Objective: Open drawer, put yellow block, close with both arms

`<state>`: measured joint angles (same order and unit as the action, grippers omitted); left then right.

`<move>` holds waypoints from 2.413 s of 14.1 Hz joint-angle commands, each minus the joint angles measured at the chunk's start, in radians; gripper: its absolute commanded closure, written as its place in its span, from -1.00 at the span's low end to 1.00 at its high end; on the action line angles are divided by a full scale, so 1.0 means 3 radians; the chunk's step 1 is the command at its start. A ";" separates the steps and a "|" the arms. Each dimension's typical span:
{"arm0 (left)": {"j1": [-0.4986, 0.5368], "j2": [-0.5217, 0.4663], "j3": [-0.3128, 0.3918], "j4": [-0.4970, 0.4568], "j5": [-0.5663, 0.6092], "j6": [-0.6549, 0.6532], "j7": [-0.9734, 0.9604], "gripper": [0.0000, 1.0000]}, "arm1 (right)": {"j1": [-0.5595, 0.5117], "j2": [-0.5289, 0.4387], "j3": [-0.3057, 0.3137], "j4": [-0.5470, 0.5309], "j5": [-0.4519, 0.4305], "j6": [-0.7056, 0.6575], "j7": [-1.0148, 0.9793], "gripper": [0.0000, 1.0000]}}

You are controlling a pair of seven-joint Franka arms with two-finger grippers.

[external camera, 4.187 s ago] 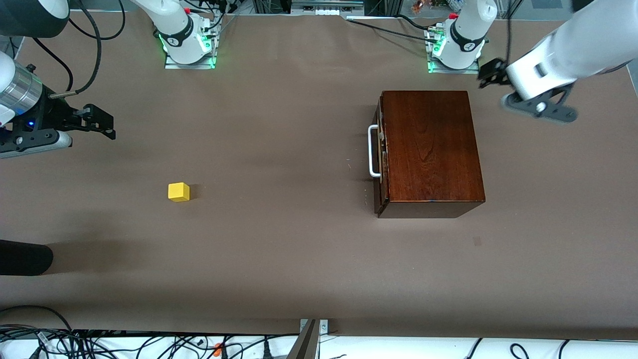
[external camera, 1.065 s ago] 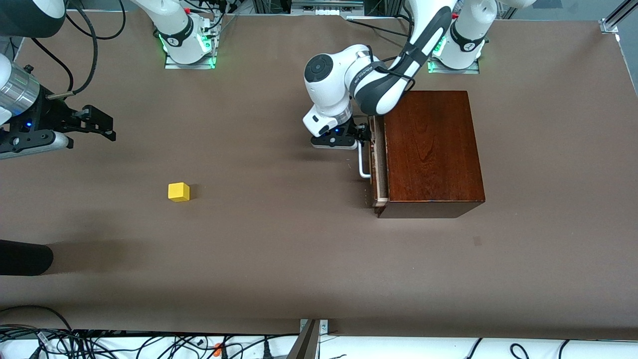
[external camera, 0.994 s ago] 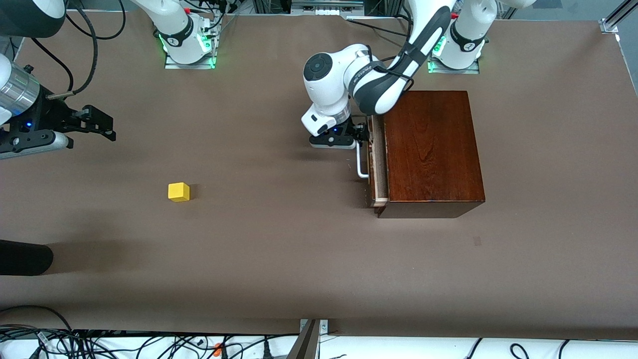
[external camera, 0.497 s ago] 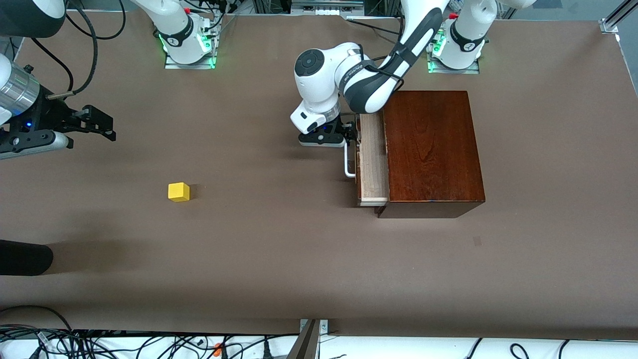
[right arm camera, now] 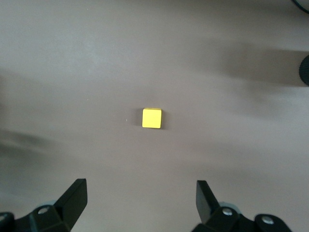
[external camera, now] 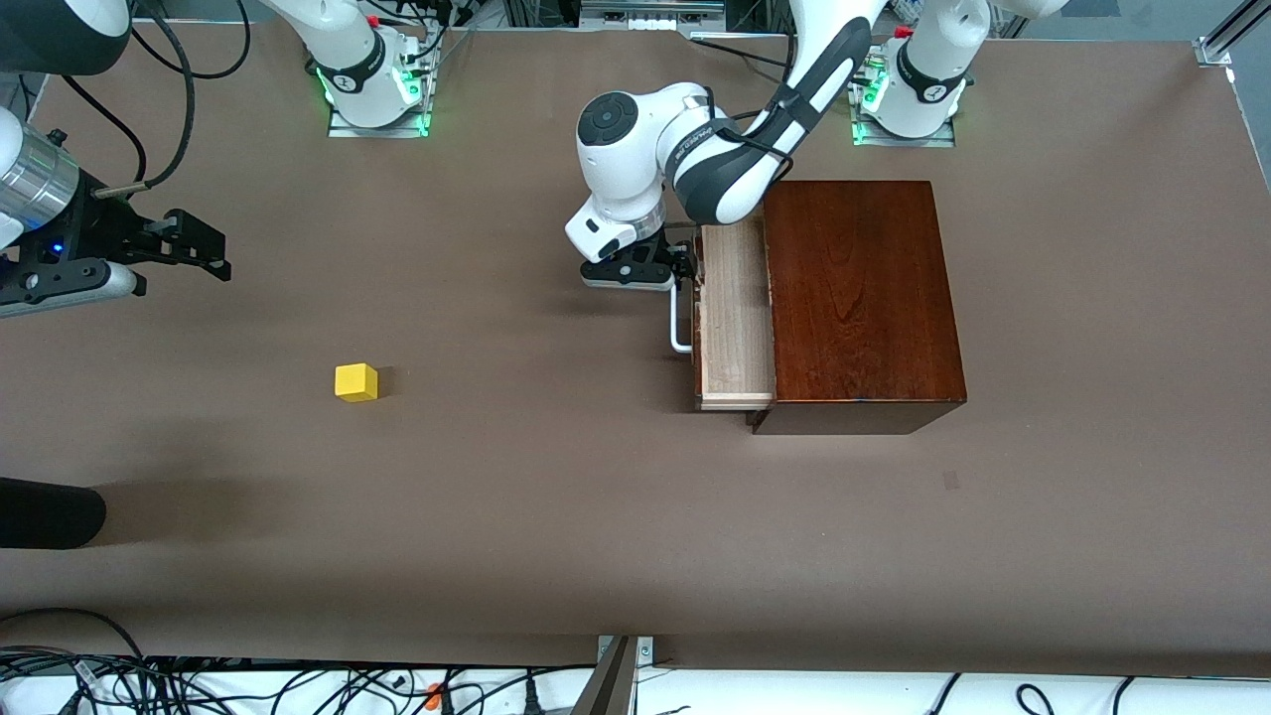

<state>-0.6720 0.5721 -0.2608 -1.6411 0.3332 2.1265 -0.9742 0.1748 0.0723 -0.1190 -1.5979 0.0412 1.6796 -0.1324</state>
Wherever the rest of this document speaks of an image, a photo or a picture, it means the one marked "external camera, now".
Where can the yellow cube block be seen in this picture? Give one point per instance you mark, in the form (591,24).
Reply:
(354,383)

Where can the black rounded object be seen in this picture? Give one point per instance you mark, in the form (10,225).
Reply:
(50,513)

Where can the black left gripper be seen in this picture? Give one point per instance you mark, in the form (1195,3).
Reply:
(678,260)

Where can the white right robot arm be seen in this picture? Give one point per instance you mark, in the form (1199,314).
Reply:
(348,50)

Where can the aluminium frame profile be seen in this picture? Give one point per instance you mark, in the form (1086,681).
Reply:
(1226,35)

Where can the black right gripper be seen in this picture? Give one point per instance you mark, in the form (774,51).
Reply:
(104,226)

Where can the dark wooden cabinet box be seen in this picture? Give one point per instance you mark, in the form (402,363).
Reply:
(864,298)

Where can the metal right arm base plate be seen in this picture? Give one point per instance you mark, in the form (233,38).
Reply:
(343,129)

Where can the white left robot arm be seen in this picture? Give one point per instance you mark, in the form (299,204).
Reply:
(635,149)

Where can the metal table bracket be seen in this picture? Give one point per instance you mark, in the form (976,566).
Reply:
(611,680)

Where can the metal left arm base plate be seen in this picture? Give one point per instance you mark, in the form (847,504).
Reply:
(874,139)

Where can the white power strip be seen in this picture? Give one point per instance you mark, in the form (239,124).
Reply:
(650,15)

